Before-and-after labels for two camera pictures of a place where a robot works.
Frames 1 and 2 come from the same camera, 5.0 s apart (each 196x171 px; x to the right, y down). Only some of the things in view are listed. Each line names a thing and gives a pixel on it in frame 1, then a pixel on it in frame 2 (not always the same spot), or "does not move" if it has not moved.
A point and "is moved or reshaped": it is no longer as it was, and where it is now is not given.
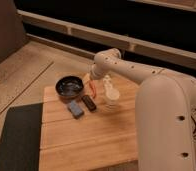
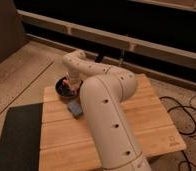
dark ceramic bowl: x=69 y=87 does not move
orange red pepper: x=92 y=88 is moved or reshaped
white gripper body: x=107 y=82 → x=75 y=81
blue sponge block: x=75 y=109 does not move
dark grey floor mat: x=20 y=146 does not move
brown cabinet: x=7 y=29 does not move
